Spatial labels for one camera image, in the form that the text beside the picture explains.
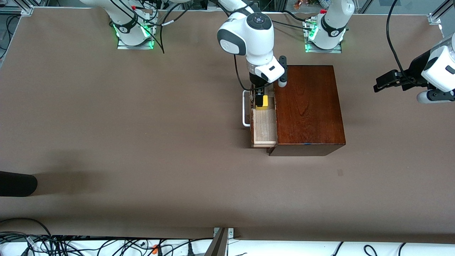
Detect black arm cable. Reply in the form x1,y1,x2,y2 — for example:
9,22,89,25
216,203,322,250
387,0,427,86
108,0,194,54

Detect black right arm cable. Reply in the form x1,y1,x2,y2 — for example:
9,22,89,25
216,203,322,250
108,0,194,54

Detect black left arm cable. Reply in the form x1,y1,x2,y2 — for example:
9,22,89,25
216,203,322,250
387,0,427,86

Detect dark metal strut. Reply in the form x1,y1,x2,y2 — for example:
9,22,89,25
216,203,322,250
204,228,228,256

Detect wooden drawer with white handle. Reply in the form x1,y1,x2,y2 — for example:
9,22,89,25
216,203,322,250
242,85,278,148

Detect black cylindrical object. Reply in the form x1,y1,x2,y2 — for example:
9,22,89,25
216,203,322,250
0,171,38,197

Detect tangled black floor cables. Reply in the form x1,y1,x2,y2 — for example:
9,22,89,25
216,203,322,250
0,231,214,256

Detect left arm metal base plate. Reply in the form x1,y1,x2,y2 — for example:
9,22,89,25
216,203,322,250
305,42,343,54

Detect dark brown wooden cabinet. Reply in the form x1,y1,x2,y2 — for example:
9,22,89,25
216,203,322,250
267,65,346,157

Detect black arcing floor cable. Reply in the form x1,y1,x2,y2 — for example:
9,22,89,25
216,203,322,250
0,217,54,238

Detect long black tabletop cable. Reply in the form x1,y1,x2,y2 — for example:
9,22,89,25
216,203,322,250
272,21,308,30

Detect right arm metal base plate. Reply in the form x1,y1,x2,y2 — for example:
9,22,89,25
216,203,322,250
117,34,155,50

